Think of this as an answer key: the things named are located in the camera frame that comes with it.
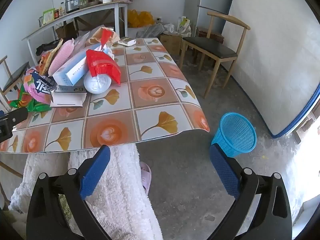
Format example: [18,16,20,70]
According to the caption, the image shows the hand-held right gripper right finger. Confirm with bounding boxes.
[209,144,293,240]

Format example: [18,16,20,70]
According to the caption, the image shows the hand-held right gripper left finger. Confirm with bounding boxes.
[26,144,112,240]

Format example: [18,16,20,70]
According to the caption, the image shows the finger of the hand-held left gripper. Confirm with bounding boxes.
[0,107,28,127]

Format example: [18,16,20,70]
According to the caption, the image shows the green snack bag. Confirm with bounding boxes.
[7,92,52,113]

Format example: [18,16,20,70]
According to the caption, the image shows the pink snack bag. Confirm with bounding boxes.
[24,67,58,104]

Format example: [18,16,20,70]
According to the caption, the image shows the blue plastic waste basket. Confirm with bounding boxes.
[211,112,257,158]

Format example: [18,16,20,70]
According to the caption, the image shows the grey black cardboard box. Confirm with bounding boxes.
[50,85,88,108]

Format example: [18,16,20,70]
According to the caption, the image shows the orange snack packet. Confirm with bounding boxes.
[39,39,63,74]

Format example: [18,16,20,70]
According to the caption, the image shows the pink foam net sleeve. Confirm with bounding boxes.
[48,39,75,75]

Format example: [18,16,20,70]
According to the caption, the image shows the blue white toothpaste box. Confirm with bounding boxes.
[52,42,112,87]

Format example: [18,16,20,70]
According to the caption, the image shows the strawberry milk bottle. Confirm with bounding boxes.
[84,74,112,95]

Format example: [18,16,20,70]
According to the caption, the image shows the clear plastic bag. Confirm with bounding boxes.
[74,31,90,53]

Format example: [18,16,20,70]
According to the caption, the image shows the red plastic bag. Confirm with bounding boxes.
[86,29,121,87]

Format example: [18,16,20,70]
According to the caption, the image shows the brown paper bag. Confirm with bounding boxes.
[86,26,120,48]

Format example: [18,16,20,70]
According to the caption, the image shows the white fluffy towel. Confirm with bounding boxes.
[9,144,164,240]

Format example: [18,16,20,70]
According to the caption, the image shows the wooden chair with black seat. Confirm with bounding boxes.
[0,56,30,110]
[179,11,251,99]

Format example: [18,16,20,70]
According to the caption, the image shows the pink slipper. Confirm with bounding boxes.
[139,161,152,195]

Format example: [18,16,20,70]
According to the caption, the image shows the black bag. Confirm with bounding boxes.
[36,40,63,55]

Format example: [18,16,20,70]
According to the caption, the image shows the patterned tablecloth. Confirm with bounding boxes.
[0,37,210,153]

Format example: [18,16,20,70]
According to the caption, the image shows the green food package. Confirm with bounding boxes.
[42,8,55,25]

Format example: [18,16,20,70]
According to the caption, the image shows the grey rice cooker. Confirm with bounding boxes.
[65,0,93,13]

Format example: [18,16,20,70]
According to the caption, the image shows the small white box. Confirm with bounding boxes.
[118,37,137,47]

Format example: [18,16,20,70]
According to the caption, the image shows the dark wooden stool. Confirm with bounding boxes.
[196,26,224,43]

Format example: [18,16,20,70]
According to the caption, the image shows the grey plastic bag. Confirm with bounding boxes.
[136,24,164,39]

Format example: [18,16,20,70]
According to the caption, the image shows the green white paper sack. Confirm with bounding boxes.
[177,16,192,37]

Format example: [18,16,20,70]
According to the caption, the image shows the white plastic bag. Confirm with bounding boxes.
[164,22,178,34]

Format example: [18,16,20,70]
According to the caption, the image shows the yellow plastic bag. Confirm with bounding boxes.
[128,9,155,28]

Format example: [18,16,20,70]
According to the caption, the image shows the white frame side table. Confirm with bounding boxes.
[22,1,132,59]

